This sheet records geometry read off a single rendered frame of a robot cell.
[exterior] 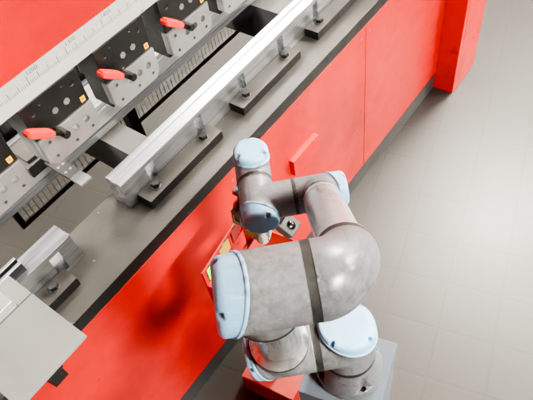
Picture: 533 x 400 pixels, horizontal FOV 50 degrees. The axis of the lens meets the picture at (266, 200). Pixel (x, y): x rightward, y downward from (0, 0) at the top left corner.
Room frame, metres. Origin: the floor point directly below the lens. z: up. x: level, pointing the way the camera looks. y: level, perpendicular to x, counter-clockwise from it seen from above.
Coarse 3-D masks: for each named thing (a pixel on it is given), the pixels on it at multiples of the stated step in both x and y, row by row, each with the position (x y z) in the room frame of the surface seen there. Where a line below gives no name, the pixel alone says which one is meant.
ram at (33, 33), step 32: (0, 0) 0.95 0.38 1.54; (32, 0) 0.98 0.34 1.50; (64, 0) 1.03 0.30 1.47; (96, 0) 1.07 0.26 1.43; (0, 32) 0.93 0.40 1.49; (32, 32) 0.96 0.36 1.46; (64, 32) 1.01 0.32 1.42; (0, 64) 0.90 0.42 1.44; (32, 64) 0.94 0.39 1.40; (64, 64) 0.98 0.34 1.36; (32, 96) 0.92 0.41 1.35
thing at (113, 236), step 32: (384, 0) 1.71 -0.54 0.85; (352, 32) 1.56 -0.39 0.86; (320, 64) 1.42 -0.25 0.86; (288, 96) 1.30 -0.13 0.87; (224, 128) 1.21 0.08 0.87; (256, 128) 1.19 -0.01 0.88; (224, 160) 1.09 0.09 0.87; (192, 192) 1.00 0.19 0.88; (96, 224) 0.96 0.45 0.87; (128, 224) 0.93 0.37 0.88; (160, 224) 0.91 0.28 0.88; (96, 256) 0.85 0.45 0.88; (128, 256) 0.83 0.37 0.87; (96, 288) 0.76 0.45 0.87
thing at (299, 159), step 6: (312, 138) 1.35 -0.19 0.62; (318, 138) 1.36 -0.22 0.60; (306, 144) 1.32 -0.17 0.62; (312, 144) 1.33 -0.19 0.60; (318, 144) 1.36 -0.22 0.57; (300, 150) 1.30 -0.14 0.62; (306, 150) 1.31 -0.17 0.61; (312, 150) 1.33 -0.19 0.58; (294, 156) 1.28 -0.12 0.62; (300, 156) 1.28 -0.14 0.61; (306, 156) 1.30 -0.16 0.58; (294, 162) 1.26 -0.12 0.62; (300, 162) 1.28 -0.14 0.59; (306, 162) 1.30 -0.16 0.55; (294, 168) 1.25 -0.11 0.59; (300, 168) 1.27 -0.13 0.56; (294, 174) 1.26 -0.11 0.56
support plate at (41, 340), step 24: (0, 288) 0.73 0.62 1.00; (24, 288) 0.71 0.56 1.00; (24, 312) 0.65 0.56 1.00; (48, 312) 0.64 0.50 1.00; (0, 336) 0.61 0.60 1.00; (24, 336) 0.60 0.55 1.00; (48, 336) 0.59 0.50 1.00; (72, 336) 0.57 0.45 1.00; (0, 360) 0.55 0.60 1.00; (24, 360) 0.54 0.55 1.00; (48, 360) 0.53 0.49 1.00; (0, 384) 0.50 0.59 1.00; (24, 384) 0.49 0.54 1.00
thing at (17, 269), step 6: (12, 258) 0.80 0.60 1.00; (6, 264) 0.79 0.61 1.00; (12, 264) 0.79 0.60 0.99; (18, 264) 0.78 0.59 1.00; (0, 270) 0.78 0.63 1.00; (6, 270) 0.78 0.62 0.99; (12, 270) 0.77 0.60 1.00; (18, 270) 0.77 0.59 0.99; (24, 270) 0.78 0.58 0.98; (0, 276) 0.77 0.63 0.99; (6, 276) 0.76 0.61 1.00; (12, 276) 0.76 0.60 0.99; (18, 276) 0.77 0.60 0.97; (0, 282) 0.74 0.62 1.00
